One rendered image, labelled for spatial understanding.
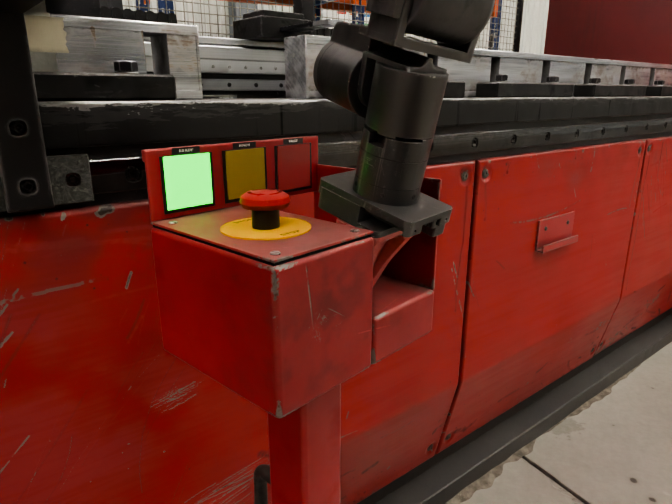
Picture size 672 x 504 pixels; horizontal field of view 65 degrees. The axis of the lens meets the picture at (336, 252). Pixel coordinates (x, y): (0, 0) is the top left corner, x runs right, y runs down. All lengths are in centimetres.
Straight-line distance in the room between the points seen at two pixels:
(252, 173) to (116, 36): 30
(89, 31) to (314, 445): 54
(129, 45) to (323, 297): 47
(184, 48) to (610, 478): 131
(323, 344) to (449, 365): 71
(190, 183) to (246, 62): 66
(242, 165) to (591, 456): 127
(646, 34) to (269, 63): 164
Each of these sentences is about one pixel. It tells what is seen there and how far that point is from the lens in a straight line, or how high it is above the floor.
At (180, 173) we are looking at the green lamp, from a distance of 47.
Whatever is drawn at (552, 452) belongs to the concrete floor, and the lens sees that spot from 154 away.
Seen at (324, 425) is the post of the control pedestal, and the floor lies 58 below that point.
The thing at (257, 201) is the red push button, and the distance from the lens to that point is 40.
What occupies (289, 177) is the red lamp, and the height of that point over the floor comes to 80.
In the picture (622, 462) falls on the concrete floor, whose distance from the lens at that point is 158.
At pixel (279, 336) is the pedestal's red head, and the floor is 73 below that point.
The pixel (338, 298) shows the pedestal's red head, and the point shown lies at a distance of 39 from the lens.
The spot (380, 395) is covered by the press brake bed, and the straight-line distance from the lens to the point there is 97.
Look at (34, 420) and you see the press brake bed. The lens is 68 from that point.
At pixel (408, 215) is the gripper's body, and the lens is 42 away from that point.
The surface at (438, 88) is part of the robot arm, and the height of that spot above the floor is 89.
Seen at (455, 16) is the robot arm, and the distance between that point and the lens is 41.
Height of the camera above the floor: 88
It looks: 17 degrees down
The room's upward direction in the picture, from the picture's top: straight up
